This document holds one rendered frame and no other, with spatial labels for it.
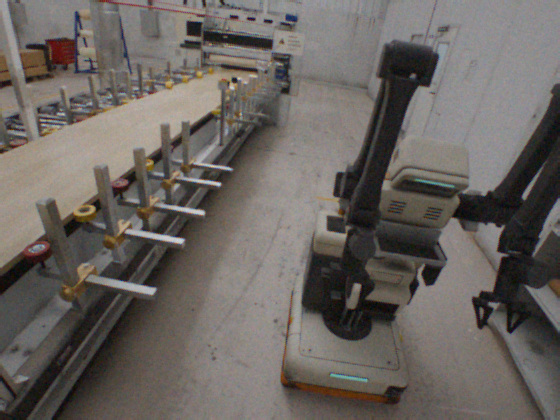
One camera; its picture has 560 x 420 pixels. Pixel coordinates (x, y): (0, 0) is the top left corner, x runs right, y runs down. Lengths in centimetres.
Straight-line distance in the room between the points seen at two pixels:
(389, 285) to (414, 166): 53
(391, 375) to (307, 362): 41
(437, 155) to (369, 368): 108
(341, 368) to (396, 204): 89
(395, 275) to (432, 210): 30
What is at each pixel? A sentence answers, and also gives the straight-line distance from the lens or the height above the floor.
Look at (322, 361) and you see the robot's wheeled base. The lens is 160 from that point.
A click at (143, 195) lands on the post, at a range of 146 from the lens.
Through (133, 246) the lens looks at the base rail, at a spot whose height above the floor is 70.
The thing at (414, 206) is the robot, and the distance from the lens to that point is 106.
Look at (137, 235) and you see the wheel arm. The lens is 131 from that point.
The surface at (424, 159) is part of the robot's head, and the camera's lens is 96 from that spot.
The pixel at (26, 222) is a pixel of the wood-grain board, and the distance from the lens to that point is 143.
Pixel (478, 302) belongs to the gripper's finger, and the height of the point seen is 106.
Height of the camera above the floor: 161
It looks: 31 degrees down
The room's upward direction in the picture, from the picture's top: 9 degrees clockwise
